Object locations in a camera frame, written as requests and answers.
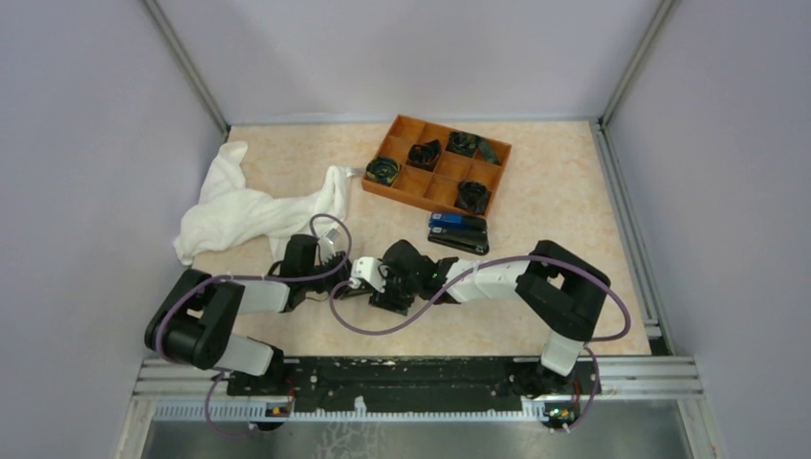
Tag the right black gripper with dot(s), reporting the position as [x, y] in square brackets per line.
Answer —
[386, 300]

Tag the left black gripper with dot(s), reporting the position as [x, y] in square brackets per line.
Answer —
[343, 273]

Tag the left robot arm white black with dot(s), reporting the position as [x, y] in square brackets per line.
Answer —
[194, 324]

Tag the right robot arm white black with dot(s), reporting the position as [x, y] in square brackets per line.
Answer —
[563, 290]

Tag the white crumpled towel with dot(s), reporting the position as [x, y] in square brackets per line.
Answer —
[229, 213]

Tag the dark rolled tape green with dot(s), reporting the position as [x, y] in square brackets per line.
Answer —
[383, 171]

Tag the orange compartment tray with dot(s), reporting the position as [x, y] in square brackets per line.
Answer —
[436, 190]

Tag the black rolled tape red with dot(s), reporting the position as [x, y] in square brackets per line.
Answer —
[424, 155]

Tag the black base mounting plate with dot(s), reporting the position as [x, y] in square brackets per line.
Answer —
[406, 385]

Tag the dark rolled tape top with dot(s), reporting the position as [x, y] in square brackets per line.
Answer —
[467, 144]

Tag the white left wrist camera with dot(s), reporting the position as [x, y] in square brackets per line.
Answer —
[332, 242]

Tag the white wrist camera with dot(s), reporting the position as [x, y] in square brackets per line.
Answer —
[368, 271]
[332, 242]

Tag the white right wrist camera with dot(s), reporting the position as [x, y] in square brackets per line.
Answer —
[368, 271]

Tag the aluminium frame rail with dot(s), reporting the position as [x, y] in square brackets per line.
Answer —
[186, 393]

